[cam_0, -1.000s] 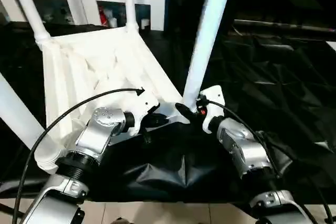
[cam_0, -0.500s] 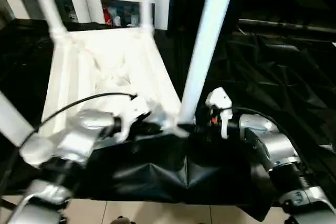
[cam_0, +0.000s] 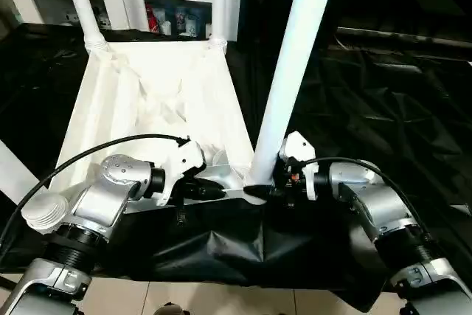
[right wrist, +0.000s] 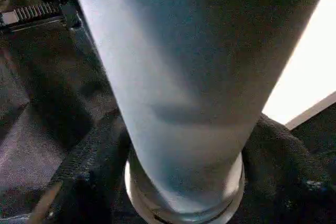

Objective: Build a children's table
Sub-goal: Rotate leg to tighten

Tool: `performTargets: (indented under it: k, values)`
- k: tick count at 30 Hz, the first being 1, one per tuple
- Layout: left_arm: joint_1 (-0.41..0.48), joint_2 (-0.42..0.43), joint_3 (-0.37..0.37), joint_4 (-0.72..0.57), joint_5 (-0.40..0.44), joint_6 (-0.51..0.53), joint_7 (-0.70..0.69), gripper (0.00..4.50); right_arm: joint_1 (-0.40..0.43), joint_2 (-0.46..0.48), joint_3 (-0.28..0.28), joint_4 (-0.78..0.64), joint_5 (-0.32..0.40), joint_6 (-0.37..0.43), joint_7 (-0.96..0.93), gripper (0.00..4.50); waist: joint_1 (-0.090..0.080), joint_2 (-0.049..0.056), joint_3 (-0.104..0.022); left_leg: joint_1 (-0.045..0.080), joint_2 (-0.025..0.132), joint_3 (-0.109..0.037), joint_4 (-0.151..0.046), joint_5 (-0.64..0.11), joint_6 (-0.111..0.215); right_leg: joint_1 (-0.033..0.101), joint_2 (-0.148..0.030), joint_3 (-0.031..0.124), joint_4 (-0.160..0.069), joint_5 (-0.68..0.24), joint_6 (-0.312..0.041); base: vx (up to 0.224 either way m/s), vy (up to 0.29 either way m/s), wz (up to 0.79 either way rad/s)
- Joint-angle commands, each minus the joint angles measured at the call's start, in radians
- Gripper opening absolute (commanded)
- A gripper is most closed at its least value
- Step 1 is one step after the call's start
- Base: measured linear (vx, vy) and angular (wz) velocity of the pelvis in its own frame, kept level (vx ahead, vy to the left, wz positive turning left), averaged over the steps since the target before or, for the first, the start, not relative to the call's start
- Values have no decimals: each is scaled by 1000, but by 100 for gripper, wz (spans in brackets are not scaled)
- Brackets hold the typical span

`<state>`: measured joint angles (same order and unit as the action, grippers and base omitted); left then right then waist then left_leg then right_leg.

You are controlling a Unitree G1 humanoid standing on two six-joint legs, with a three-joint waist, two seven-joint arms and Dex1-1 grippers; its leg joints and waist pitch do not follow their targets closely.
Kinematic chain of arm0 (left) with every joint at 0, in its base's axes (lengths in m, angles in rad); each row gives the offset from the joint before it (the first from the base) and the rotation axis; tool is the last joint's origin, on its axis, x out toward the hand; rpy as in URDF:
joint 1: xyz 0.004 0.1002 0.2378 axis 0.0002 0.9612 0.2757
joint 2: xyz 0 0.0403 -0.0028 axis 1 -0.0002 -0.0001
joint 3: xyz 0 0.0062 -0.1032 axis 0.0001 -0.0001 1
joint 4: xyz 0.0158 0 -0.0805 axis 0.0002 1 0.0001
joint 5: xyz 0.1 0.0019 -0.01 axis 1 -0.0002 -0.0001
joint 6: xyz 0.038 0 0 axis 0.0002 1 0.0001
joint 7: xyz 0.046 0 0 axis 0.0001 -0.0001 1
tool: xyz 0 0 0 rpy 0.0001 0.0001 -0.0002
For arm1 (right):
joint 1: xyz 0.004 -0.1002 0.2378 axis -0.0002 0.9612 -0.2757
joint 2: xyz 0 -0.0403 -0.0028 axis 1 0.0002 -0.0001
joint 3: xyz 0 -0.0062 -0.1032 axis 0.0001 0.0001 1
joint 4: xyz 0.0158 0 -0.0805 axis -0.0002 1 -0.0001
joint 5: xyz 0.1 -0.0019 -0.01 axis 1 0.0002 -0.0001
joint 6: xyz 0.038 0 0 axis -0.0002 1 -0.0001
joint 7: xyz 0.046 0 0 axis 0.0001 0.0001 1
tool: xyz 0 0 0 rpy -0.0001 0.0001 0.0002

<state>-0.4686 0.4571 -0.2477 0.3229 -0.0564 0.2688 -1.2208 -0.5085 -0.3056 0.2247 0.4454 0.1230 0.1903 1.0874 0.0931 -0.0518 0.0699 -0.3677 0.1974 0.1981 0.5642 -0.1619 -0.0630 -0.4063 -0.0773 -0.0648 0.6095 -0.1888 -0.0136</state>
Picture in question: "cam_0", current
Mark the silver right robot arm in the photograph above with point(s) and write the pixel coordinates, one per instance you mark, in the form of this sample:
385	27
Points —
376	197

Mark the long black bar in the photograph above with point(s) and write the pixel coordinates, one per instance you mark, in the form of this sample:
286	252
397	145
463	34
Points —
405	35

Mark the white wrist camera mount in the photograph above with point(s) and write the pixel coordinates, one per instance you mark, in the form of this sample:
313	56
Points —
184	158
296	149

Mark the black mat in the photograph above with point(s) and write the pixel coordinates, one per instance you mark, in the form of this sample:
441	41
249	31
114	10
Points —
369	123

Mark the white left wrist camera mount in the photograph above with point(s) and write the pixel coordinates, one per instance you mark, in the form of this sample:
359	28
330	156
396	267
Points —
184	158

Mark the white plastic table top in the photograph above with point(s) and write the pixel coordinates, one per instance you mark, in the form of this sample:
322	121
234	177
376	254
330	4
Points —
147	94

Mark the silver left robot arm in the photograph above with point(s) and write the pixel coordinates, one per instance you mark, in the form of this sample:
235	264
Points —
103	189

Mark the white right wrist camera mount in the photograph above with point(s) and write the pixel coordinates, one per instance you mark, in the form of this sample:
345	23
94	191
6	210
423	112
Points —
296	149

